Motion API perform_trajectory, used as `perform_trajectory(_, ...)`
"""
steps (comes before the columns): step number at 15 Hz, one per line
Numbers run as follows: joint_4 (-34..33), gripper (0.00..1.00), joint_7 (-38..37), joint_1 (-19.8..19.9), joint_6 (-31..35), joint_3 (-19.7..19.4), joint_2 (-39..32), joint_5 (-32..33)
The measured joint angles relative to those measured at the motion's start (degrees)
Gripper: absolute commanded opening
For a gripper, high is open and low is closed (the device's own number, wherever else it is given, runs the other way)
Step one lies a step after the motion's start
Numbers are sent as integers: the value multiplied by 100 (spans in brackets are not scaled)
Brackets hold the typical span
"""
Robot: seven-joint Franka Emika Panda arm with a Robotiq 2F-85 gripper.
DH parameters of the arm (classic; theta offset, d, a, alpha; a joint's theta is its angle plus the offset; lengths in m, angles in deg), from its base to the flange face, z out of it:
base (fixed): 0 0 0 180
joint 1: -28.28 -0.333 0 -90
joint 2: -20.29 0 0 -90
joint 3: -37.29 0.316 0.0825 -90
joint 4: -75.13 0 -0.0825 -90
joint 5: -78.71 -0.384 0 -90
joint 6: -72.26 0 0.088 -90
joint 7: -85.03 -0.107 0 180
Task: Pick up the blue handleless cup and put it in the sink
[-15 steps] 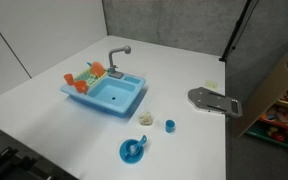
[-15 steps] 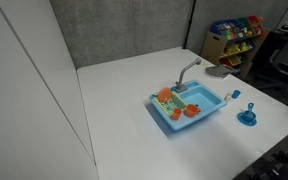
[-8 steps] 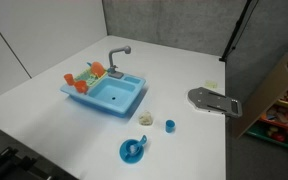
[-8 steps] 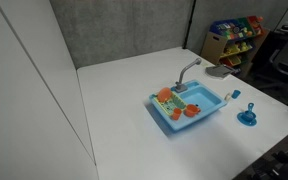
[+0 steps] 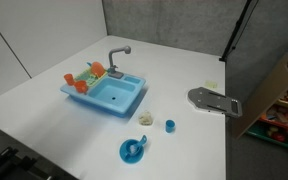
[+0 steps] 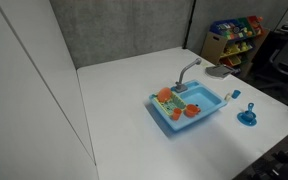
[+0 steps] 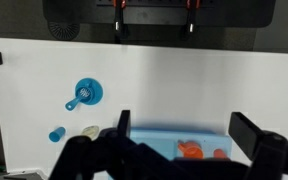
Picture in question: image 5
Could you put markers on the yellow green dish rack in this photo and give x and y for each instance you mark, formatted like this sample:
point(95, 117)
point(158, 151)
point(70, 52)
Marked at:
point(83, 76)

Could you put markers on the grey metal mounting plate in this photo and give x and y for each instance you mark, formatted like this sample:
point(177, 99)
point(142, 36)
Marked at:
point(214, 101)

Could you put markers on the black equipment rack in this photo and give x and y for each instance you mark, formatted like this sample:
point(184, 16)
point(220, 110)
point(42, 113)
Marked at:
point(4, 163)

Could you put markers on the small yellow note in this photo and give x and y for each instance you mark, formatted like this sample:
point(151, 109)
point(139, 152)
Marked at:
point(211, 84)

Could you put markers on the black stand pole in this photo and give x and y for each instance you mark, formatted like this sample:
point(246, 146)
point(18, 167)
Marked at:
point(237, 25)

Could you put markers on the orange toy plate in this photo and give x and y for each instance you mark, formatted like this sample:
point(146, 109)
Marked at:
point(97, 69)

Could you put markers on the grey toy faucet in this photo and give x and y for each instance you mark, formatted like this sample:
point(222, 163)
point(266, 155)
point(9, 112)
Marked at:
point(111, 56)

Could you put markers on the colourful toy shelf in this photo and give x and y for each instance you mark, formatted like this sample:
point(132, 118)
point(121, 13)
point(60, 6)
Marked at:
point(284, 116)

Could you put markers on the beige sponge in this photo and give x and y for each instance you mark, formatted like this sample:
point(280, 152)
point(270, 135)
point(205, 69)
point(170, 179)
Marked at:
point(146, 118)

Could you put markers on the blue toy plate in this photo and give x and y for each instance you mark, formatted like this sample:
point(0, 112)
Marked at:
point(125, 157)

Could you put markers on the blue dish brush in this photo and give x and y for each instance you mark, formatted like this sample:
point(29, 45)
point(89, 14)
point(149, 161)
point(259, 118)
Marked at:
point(143, 140)

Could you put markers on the light blue toy sink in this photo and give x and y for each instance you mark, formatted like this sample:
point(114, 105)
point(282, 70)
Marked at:
point(117, 90)

